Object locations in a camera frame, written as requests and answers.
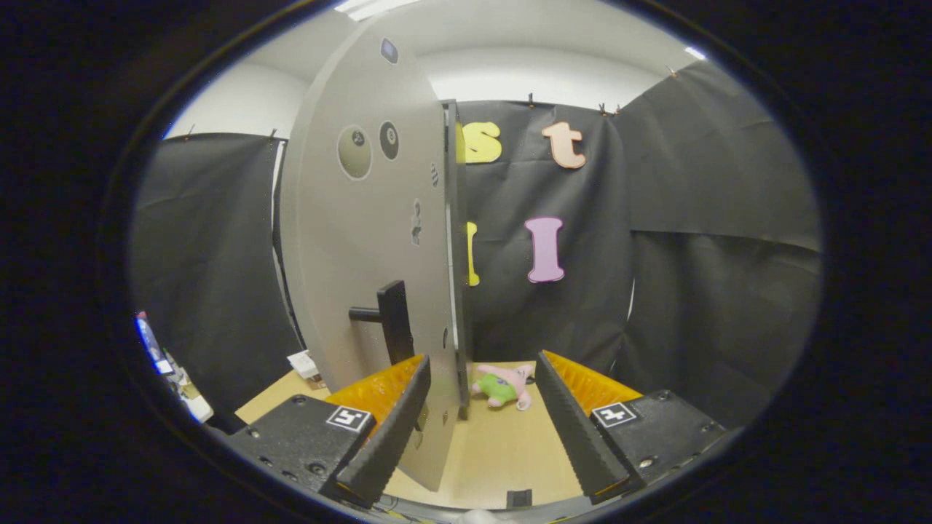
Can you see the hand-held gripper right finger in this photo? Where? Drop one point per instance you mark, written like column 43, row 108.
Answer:
column 575, row 429

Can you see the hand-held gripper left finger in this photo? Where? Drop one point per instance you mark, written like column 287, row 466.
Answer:
column 393, row 429

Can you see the grey shoe cabinet door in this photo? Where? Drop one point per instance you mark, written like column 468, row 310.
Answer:
column 349, row 240

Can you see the grey shoe cabinet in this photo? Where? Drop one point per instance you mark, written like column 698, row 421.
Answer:
column 453, row 218

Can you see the pink green plush toy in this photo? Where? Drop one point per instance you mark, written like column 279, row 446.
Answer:
column 501, row 388

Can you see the white picture book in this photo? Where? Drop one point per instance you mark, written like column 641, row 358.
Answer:
column 304, row 364

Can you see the black backdrop cloth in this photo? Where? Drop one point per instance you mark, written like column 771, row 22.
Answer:
column 692, row 218

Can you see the small ceiling light panel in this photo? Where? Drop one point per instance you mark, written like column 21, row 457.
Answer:
column 694, row 53

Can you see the large ceiling light panel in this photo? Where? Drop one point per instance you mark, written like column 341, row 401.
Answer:
column 371, row 7

